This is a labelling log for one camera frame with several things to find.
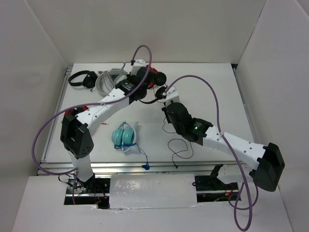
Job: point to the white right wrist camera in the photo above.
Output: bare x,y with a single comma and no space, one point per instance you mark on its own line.
171,96

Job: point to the grey white headphones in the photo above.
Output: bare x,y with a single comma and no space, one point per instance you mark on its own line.
107,80

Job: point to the red wrapped headphones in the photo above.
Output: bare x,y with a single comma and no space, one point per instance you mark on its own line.
152,73

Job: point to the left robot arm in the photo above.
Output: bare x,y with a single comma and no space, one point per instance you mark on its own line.
77,130

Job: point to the black headphones at back left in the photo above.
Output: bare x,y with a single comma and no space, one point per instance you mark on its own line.
88,82

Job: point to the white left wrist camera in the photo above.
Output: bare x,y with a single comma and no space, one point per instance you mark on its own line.
136,65

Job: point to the black wired headphones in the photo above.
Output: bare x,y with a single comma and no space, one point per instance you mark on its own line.
160,80

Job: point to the red black headphones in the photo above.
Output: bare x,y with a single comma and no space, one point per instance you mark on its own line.
76,111

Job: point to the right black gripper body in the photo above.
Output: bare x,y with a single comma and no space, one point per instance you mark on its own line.
178,129

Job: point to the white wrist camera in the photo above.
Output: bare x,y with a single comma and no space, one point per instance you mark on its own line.
171,96
136,65

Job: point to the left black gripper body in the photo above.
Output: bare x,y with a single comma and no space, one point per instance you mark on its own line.
130,77

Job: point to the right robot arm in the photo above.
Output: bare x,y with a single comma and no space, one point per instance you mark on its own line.
265,162

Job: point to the white foil-covered panel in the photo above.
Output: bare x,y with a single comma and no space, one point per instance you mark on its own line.
152,191

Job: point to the teal white headphones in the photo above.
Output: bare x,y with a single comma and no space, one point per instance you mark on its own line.
125,139

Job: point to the aluminium rail frame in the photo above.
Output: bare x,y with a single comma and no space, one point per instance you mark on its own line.
157,167

